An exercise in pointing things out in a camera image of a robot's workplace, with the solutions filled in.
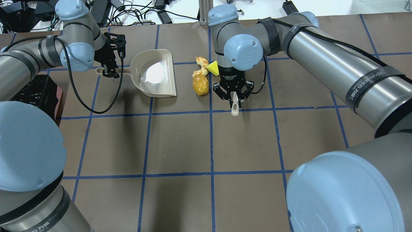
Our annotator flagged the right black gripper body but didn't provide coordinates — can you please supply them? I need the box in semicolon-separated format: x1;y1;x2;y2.
212;70;254;103

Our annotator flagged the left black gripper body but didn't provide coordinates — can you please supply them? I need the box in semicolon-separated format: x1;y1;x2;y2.
97;34;126;76

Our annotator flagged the beige hand brush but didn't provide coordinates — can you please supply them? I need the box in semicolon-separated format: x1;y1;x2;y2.
231;92;239;116

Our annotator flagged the yellow green sponge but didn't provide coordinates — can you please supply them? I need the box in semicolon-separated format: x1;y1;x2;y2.
206;60;219;76

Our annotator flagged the toy croissant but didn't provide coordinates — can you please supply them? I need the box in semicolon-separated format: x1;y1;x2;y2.
192;57;209;77

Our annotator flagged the yellow toy potato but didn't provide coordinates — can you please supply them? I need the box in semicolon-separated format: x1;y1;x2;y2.
192;74;209;96

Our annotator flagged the beige plastic dustpan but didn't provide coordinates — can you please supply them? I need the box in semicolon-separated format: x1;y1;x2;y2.
96;49;178;98

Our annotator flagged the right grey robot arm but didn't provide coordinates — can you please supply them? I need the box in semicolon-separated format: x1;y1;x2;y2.
140;55;373;232

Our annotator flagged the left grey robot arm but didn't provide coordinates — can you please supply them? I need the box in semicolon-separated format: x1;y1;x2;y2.
0;0;126;232

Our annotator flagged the black lined trash bin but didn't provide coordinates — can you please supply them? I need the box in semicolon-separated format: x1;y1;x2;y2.
10;74;63;120

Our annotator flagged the black power adapter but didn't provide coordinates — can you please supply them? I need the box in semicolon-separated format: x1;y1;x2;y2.
157;9;173;24

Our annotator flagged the aluminium frame post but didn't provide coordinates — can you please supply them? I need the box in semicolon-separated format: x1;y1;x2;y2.
199;0;213;25

